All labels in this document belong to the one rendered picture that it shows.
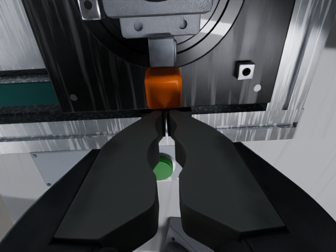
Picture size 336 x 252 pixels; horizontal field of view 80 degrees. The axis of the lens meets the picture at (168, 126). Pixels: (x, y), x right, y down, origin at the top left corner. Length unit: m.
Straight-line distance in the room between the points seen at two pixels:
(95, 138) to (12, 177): 0.31
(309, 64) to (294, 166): 0.29
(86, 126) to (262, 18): 0.22
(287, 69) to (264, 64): 0.03
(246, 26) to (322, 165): 0.40
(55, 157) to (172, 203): 0.31
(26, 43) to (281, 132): 0.34
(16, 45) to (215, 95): 0.24
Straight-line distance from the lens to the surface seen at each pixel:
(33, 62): 0.31
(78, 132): 0.28
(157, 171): 0.29
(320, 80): 0.43
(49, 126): 0.29
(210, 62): 0.22
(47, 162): 0.33
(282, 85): 0.27
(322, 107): 0.46
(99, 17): 0.18
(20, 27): 0.31
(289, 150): 0.48
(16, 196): 0.60
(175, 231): 0.55
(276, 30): 0.23
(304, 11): 0.26
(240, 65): 0.22
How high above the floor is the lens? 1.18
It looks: 58 degrees down
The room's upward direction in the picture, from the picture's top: 177 degrees clockwise
